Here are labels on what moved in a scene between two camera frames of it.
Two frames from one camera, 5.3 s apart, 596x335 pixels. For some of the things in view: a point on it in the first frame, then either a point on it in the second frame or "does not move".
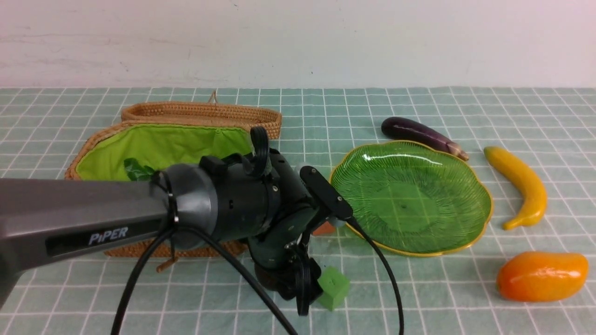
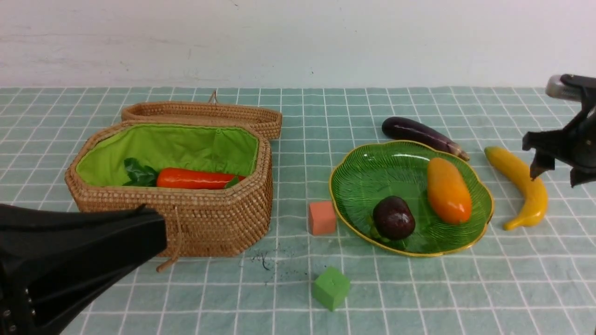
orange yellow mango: (542, 276) -> (448, 192)
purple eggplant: (406, 129) does not move
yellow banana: (531, 186) does not move
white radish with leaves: (136, 171) does not move
